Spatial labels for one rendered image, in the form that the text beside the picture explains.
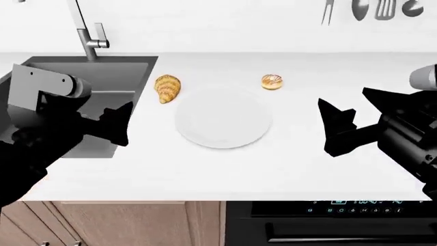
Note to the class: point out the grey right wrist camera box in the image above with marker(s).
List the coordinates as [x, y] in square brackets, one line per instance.
[425, 77]

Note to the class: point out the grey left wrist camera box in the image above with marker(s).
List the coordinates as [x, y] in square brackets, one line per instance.
[37, 82]

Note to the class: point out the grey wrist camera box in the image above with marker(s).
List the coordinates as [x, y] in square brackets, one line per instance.
[425, 77]
[37, 82]

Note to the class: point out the hanging metal slotted spatula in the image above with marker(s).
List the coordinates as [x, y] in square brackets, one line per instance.
[385, 10]

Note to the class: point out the brown wooden cabinet door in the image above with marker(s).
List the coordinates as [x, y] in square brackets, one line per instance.
[129, 225]
[20, 225]

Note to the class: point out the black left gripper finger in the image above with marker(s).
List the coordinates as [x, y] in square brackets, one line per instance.
[58, 103]
[116, 125]

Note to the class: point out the hanging metal ladle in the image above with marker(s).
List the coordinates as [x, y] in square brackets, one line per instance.
[413, 9]

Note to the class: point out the golden brown croissant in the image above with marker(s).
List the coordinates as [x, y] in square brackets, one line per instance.
[167, 87]

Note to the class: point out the hanging metal spoon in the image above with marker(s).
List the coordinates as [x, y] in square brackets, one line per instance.
[360, 10]

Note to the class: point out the grey rectangular sink basin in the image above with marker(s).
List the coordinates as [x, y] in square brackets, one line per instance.
[112, 74]

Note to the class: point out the round glazed bun pastry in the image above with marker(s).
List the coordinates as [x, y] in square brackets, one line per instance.
[272, 82]

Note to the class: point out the white round plate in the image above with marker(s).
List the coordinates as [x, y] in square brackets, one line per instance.
[223, 119]

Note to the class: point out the hanging metal meat fork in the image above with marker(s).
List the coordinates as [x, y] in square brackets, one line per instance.
[328, 11]

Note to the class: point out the grey metal kitchen faucet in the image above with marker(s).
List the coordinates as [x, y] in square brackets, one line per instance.
[89, 38]

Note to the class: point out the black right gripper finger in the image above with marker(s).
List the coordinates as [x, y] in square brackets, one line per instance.
[389, 101]
[338, 133]

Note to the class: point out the black built-in oven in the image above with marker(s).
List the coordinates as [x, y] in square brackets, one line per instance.
[327, 217]

